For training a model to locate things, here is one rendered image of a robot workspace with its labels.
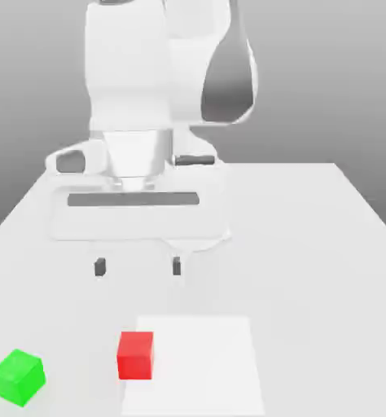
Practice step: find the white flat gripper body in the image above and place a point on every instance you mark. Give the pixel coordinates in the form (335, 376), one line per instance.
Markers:
(131, 221)

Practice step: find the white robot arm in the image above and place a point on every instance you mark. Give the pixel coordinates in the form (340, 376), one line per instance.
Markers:
(128, 65)

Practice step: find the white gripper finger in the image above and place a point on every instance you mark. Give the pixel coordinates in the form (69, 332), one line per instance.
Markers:
(176, 266)
(100, 266)

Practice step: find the small red cube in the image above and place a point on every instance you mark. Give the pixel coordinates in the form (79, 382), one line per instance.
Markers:
(135, 356)

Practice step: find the small green cube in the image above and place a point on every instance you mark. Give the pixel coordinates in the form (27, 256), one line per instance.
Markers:
(17, 379)

